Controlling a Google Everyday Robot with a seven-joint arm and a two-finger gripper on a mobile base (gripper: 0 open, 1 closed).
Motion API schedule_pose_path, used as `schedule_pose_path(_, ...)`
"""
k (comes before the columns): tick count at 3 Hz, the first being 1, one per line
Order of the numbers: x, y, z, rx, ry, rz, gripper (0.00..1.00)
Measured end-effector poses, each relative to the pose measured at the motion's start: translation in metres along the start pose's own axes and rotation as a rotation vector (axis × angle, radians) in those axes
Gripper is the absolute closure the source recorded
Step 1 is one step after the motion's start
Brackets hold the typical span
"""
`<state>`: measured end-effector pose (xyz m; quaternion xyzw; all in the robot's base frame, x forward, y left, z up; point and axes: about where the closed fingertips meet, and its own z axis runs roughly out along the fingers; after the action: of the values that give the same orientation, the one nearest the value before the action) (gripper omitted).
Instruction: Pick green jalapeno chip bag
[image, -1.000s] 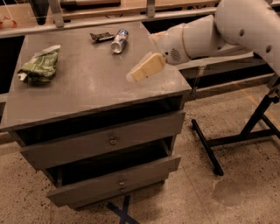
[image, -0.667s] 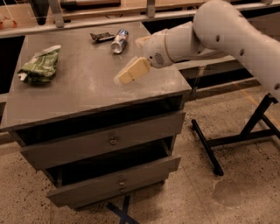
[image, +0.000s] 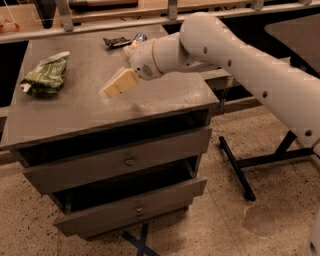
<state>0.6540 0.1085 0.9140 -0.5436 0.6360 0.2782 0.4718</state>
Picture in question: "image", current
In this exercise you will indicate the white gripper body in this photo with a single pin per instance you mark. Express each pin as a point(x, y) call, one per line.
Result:
point(141, 61)

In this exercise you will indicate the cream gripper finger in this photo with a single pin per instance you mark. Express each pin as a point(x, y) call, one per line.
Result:
point(123, 80)
point(129, 49)

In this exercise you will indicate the green jalapeno chip bag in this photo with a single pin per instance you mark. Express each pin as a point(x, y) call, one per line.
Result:
point(48, 77)

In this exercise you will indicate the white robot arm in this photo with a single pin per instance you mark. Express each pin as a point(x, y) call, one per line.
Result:
point(204, 42)

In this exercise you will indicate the dark crumpled snack wrapper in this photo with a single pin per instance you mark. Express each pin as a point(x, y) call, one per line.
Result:
point(117, 42)

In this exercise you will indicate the plastic water bottle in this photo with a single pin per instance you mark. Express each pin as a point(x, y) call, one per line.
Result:
point(140, 37)

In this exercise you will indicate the upper grey drawer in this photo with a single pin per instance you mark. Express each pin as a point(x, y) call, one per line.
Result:
point(100, 165)

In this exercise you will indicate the grey drawer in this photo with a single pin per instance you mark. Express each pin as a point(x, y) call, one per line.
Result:
point(108, 217)
point(100, 165)

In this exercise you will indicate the grey drawer cabinet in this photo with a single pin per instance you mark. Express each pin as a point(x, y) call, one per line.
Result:
point(78, 121)

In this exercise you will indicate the lower grey drawer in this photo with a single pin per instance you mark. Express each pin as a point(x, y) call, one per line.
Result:
point(108, 217)

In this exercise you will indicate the dark table top right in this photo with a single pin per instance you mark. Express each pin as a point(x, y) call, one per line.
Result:
point(302, 36)

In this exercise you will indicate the black table leg base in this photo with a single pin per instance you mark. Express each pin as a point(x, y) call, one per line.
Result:
point(281, 153)

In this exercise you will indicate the metal railing frame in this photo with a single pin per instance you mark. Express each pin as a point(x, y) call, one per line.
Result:
point(22, 22)

